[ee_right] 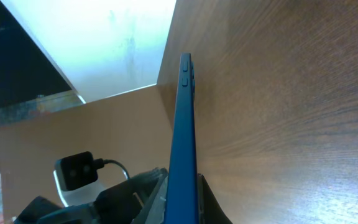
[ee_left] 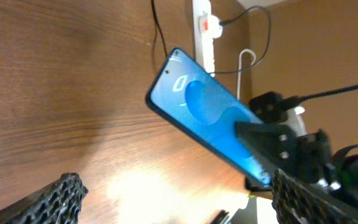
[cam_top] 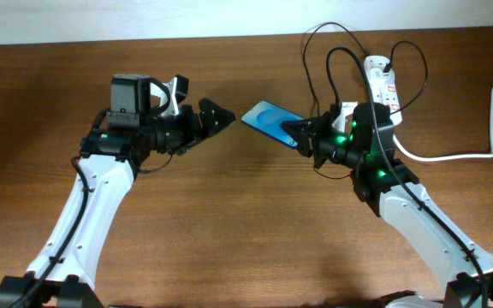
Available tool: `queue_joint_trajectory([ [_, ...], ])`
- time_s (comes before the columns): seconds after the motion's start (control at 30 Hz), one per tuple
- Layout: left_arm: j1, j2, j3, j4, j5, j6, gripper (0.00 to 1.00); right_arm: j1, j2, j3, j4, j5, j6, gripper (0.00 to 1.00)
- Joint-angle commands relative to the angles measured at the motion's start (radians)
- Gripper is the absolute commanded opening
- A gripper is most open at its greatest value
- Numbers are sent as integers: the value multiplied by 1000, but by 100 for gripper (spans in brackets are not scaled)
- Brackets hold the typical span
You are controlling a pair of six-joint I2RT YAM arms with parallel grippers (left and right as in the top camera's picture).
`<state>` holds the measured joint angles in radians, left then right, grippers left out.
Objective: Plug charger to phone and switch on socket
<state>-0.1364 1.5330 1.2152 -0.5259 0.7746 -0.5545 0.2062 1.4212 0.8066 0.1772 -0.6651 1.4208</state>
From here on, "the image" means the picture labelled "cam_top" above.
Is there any blue Galaxy smartphone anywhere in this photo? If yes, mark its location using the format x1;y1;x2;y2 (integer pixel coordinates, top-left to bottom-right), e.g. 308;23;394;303
241;101;303;149

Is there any black USB charging cable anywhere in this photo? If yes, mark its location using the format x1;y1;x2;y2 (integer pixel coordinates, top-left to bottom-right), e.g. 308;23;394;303
301;22;429;119

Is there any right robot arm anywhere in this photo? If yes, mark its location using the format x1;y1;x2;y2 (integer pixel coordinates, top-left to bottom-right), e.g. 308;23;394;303
281;103;493;307

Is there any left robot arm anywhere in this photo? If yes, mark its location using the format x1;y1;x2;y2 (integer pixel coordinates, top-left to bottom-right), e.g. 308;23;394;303
0;74;235;307

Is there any white USB charger adapter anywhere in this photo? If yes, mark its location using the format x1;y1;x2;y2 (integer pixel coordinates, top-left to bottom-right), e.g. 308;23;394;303
368;68;395;87

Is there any white power strip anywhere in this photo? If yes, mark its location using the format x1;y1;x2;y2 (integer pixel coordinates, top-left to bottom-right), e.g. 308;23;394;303
364;56;402;126

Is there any white power strip cord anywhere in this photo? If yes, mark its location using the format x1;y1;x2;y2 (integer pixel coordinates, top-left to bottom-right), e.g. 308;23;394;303
391;75;493;163

